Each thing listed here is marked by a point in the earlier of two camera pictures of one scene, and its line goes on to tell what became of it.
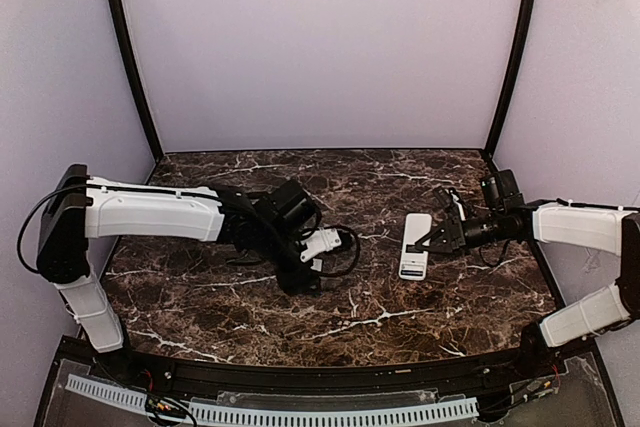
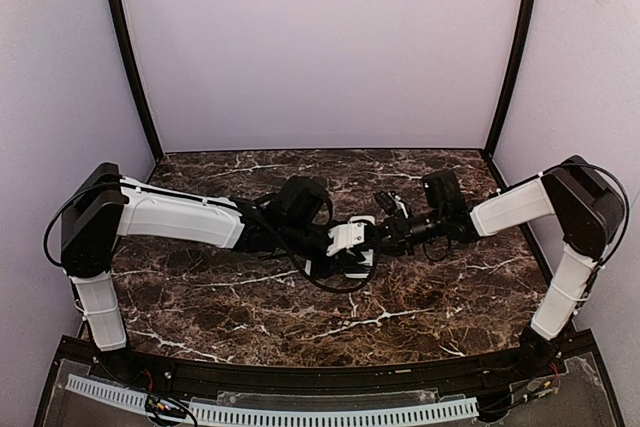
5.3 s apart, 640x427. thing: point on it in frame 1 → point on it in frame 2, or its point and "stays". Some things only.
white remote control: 414,265 → 367,254
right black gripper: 455,230 → 396,235
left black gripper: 297,276 → 338,259
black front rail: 444,373 stays
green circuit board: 165,406 stays
